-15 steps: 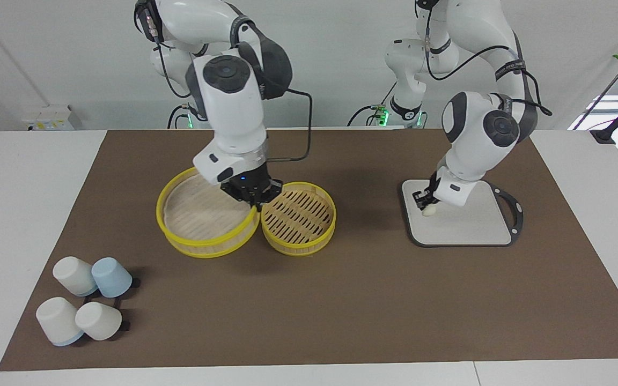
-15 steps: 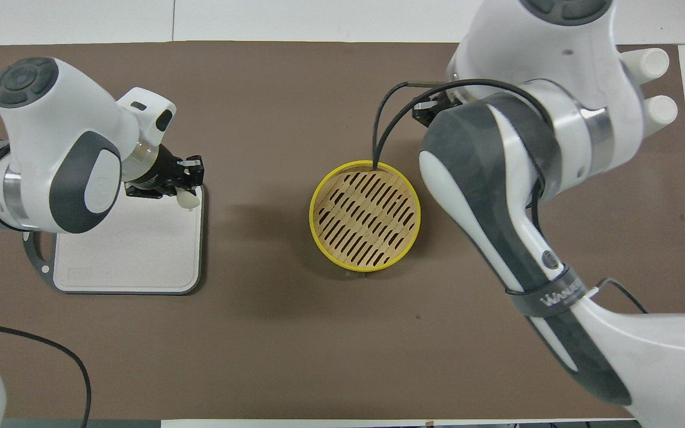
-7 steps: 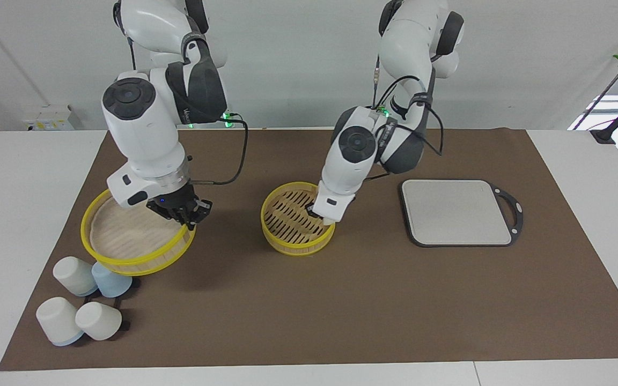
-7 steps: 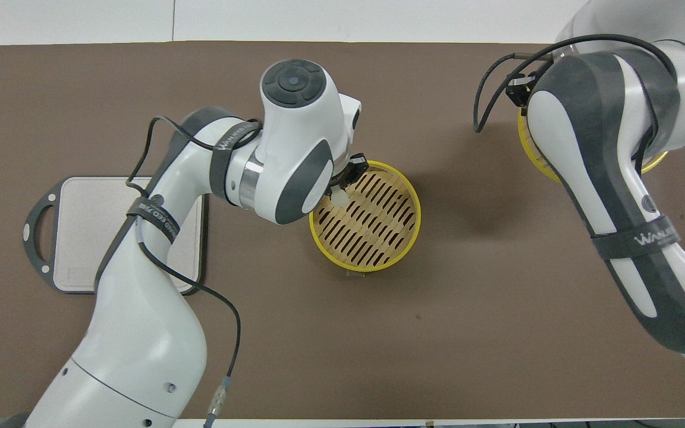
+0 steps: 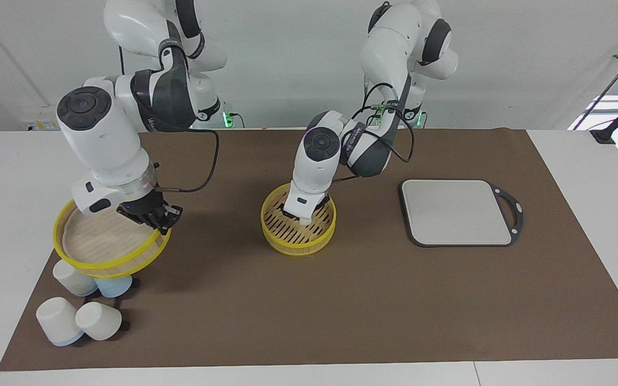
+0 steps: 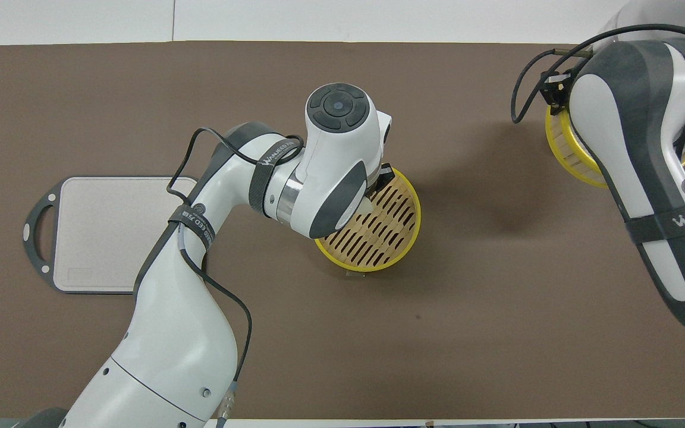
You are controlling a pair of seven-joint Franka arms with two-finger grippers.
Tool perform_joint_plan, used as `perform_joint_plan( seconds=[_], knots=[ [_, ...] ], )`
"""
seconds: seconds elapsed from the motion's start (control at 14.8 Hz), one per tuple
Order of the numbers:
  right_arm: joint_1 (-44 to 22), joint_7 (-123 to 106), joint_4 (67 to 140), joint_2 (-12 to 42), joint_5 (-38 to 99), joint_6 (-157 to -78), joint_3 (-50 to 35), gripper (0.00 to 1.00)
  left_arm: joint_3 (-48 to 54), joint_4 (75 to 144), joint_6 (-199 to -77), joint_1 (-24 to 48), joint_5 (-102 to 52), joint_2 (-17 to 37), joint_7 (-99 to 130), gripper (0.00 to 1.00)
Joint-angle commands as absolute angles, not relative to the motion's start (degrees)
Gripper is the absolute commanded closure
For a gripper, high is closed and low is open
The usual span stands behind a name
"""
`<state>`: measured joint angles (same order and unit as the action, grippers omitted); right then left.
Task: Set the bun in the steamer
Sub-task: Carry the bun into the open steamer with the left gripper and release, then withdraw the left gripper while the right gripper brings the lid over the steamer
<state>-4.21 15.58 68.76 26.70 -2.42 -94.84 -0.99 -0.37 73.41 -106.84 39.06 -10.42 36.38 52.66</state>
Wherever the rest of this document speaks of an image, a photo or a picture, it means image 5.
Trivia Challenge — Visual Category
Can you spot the yellow-rimmed bamboo steamer lid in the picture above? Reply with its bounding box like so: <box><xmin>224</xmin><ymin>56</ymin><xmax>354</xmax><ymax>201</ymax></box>
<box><xmin>53</xmin><ymin>198</ymin><xmax>172</xmax><ymax>279</ymax></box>

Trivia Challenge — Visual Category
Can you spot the yellow-rimmed bamboo steamer basket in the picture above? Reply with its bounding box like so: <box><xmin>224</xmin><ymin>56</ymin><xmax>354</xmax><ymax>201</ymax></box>
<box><xmin>260</xmin><ymin>183</ymin><xmax>337</xmax><ymax>257</ymax></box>

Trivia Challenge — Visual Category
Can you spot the light blue plastic cup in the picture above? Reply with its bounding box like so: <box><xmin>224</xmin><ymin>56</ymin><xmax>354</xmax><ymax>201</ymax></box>
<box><xmin>95</xmin><ymin>274</ymin><xmax>134</xmax><ymax>299</ymax></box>

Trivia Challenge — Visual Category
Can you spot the white plastic cup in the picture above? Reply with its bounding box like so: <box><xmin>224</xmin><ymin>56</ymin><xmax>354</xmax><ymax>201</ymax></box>
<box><xmin>35</xmin><ymin>296</ymin><xmax>85</xmax><ymax>347</ymax></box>
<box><xmin>52</xmin><ymin>259</ymin><xmax>98</xmax><ymax>298</ymax></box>
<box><xmin>75</xmin><ymin>301</ymin><xmax>123</xmax><ymax>342</ymax></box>

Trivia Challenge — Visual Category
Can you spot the black cup rack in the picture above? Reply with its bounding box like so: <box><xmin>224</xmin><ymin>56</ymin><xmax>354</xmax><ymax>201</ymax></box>
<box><xmin>76</xmin><ymin>278</ymin><xmax>141</xmax><ymax>346</ymax></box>

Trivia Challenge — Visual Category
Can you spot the brown table mat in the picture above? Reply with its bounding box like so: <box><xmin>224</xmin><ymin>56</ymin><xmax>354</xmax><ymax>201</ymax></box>
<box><xmin>0</xmin><ymin>128</ymin><xmax>618</xmax><ymax>372</ymax></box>

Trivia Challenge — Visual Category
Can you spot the white power strip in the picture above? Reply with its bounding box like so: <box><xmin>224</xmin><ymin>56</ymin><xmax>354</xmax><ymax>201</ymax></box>
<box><xmin>21</xmin><ymin>118</ymin><xmax>61</xmax><ymax>132</ymax></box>

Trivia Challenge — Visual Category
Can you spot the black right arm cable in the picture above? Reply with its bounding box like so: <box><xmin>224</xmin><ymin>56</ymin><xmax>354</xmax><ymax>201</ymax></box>
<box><xmin>153</xmin><ymin>128</ymin><xmax>220</xmax><ymax>194</ymax></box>

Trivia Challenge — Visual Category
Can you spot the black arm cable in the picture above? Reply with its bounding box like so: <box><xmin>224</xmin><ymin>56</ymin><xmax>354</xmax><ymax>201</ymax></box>
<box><xmin>153</xmin><ymin>128</ymin><xmax>220</xmax><ymax>194</ymax></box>
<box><xmin>330</xmin><ymin>80</ymin><xmax>415</xmax><ymax>184</ymax></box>

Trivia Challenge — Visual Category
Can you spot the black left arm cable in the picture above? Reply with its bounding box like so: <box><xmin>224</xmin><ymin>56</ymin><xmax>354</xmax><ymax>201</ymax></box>
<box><xmin>330</xmin><ymin>80</ymin><xmax>415</xmax><ymax>184</ymax></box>

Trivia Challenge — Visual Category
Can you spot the grey cutting board with handle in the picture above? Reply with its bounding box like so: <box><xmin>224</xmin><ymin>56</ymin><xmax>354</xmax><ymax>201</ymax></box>
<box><xmin>399</xmin><ymin>179</ymin><xmax>524</xmax><ymax>248</ymax></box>

